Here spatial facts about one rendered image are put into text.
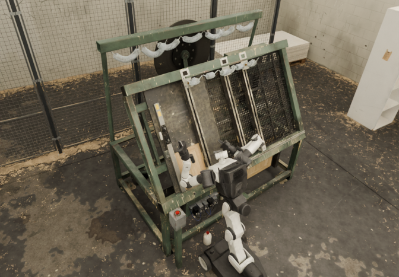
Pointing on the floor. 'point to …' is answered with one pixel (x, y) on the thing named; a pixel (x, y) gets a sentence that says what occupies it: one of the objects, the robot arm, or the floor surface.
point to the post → (178, 248)
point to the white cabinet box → (380, 78)
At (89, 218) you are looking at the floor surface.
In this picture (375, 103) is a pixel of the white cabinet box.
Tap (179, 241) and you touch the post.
